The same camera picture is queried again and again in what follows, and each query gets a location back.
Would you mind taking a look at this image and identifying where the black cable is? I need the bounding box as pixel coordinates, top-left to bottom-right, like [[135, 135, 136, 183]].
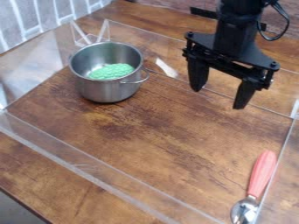
[[256, 0, 291, 42]]

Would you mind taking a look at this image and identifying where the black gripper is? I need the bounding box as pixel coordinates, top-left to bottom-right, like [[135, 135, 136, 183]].
[[182, 0, 280, 109]]

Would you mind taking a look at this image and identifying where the green sponge object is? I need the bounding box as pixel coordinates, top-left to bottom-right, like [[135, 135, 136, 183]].
[[88, 63, 135, 80]]

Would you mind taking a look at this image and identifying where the silver metal pot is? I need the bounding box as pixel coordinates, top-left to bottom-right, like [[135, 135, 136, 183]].
[[70, 42, 150, 103]]

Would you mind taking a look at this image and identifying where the red handled metal spoon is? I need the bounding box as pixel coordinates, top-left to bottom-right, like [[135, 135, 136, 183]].
[[230, 150, 276, 224]]

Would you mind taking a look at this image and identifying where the clear acrylic tray wall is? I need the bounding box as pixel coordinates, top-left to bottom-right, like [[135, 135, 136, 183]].
[[0, 21, 299, 224]]

